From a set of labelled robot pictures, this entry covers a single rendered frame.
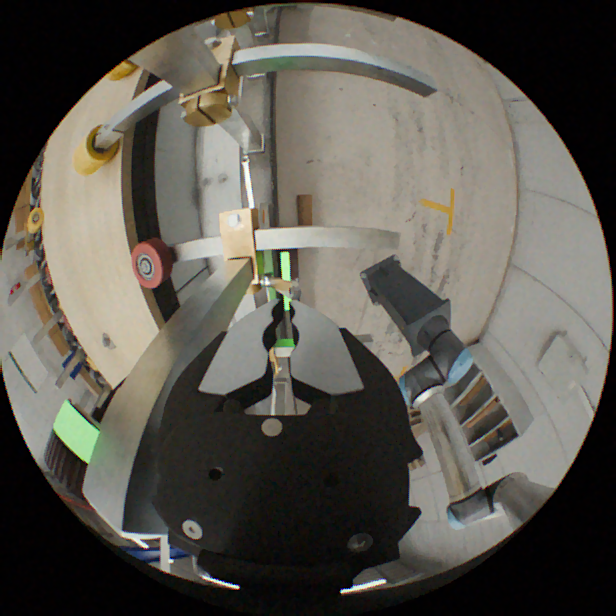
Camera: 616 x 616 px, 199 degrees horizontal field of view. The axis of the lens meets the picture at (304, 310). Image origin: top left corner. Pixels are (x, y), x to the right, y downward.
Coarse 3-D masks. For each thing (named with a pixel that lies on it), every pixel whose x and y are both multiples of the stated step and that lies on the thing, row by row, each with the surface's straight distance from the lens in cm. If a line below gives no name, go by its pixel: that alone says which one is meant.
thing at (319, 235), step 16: (192, 240) 33; (208, 240) 30; (256, 240) 27; (272, 240) 27; (288, 240) 27; (304, 240) 27; (320, 240) 27; (336, 240) 27; (352, 240) 28; (368, 240) 29; (384, 240) 30; (176, 256) 34; (192, 256) 32
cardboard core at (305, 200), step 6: (300, 198) 105; (306, 198) 105; (300, 204) 105; (306, 204) 105; (300, 210) 105; (306, 210) 104; (300, 216) 105; (306, 216) 105; (300, 222) 106; (306, 222) 105
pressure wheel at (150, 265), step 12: (156, 240) 33; (144, 252) 32; (156, 252) 30; (168, 252) 32; (132, 264) 35; (144, 264) 32; (156, 264) 31; (168, 264) 32; (144, 276) 34; (156, 276) 32; (168, 276) 34
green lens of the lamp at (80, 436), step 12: (72, 408) 14; (60, 420) 14; (72, 420) 13; (84, 420) 13; (60, 432) 14; (72, 432) 13; (84, 432) 13; (96, 432) 13; (72, 444) 13; (84, 444) 13; (84, 456) 13
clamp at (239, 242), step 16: (256, 208) 30; (224, 224) 27; (240, 224) 26; (256, 224) 29; (224, 240) 28; (240, 240) 27; (224, 256) 28; (240, 256) 27; (256, 256) 27; (256, 272) 27; (256, 288) 29
